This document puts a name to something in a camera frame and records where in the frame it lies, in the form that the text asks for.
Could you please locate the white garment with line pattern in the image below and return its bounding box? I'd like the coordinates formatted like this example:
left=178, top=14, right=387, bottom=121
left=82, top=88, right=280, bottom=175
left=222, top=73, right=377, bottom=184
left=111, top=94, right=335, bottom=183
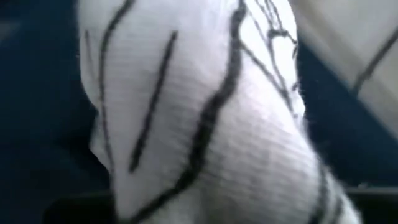
left=76, top=0, right=364, bottom=224

